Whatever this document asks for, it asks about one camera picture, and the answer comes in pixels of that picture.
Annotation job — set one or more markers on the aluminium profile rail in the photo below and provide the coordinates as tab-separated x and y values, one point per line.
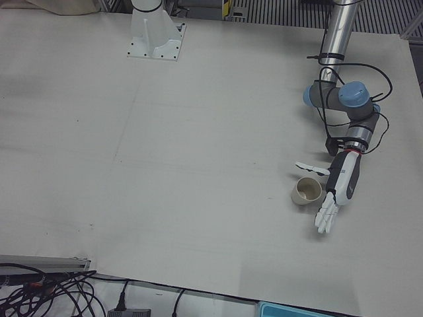
49	263

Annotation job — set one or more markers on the white grey robot hand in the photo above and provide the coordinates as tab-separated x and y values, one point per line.
345	178

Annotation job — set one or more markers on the beige cloth bag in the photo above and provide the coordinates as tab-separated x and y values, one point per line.
66	6

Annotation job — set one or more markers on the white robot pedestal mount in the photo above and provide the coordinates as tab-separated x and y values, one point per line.
148	33

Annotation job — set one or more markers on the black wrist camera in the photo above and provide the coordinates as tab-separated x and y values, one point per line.
331	145

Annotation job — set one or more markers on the yellow black striped post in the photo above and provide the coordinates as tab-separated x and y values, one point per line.
227	6

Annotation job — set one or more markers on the black orange usb hub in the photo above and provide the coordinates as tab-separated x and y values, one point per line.
41	285

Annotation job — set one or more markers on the aluminium frame beam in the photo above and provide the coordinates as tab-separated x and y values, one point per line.
413	28

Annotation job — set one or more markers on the black power adapter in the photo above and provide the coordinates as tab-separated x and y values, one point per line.
129	312

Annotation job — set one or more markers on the teal plastic tray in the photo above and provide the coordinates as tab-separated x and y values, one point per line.
297	310

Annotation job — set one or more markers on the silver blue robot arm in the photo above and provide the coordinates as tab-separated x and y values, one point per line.
340	29

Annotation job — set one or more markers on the beige paper cup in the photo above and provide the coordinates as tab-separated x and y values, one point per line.
299	198

